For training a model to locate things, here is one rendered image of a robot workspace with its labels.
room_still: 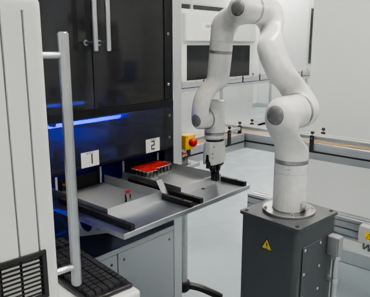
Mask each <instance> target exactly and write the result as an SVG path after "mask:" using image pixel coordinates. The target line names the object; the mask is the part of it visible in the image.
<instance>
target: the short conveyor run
mask: <svg viewBox="0 0 370 297"><path fill-rule="evenodd" d="M239 130H240V127H237V128H232V126H228V127H225V138H224V143H225V149H226V153H229V152H232V151H236V150H240V149H243V148H244V147H245V134H244V133H241V134H237V133H232V132H234V131H239ZM195 139H196V140H197V145H196V146H195V148H193V149H190V150H181V151H182V152H184V153H187V157H188V160H193V161H201V160H203V148H204V142H205V141H206V139H205V138H204V132H201V133H196V134H195Z"/></svg>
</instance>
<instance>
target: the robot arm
mask: <svg viewBox="0 0 370 297"><path fill-rule="evenodd" d="M244 24H256V25H257V26H258V28H259V31H260V37H259V41H258V43H257V54H258V56H259V59H260V62H261V65H262V67H263V70H264V72H265V74H266V76H267V77H268V79H269V80H270V82H271V83H272V84H273V85H274V86H275V87H276V88H277V89H278V91H279V92H280V93H281V95H282V97H278V98H275V99H274V100H272V101H271V102H270V103H269V105H268V106H267V109H266V112H265V125H266V128H267V130H268V132H269V134H270V136H271V138H272V140H273V143H274V146H275V161H274V176H273V200H272V201H269V202H266V203H265V204H264V205H263V211H264V212H265V213H266V214H267V215H269V216H272V217H276V218H279V219H285V220H303V219H308V218H311V217H313V216H314V215H315V213H316V209H315V208H314V206H312V205H310V204H307V203H306V195H307V185H308V167H309V148H308V146H307V145H306V144H305V143H304V142H303V141H302V139H301V137H300V134H299V129H300V128H302V127H307V126H309V125H311V124H313V123H314V122H315V121H316V120H317V118H318V116H319V112H320V109H319V103H318V101H317V99H316V97H315V95H314V93H313V92H312V90H311V89H310V88H309V86H308V85H307V83H305V81H304V80H303V78H302V77H301V76H300V75H299V73H298V72H297V71H296V69H295V67H294V66H293V64H292V62H291V60H290V56H289V54H288V51H287V48H286V45H285V42H284V39H283V24H284V13H283V9H282V7H281V5H280V3H278V1H277V0H230V1H229V4H228V6H227V7H225V8H224V9H222V10H221V11H220V12H219V13H217V14H216V16H215V17H214V19H213V21H212V27H211V33H210V46H209V61H208V70H207V78H206V80H205V81H204V82H203V84H202V85H201V86H200V87H199V88H198V90H197V91H196V93H195V95H194V98H193V104H192V111H191V122H192V125H193V126H194V127H195V128H196V129H199V130H201V129H204V138H205V139H206V141H205V142H204V148H203V164H206V168H207V169H210V171H211V180H213V181H219V171H220V167H221V166H222V165H223V164H224V162H225V159H226V149H225V143H224V138H225V101H224V100H220V99H213V97H214V95H215V94H216V93H217V92H218V91H219V90H221V89H222V88H224V87H225V86H227V85H228V82H229V77H230V66H231V61H232V50H233V38H234V34H235V33H236V31H237V30H238V28H239V26H241V25H244Z"/></svg>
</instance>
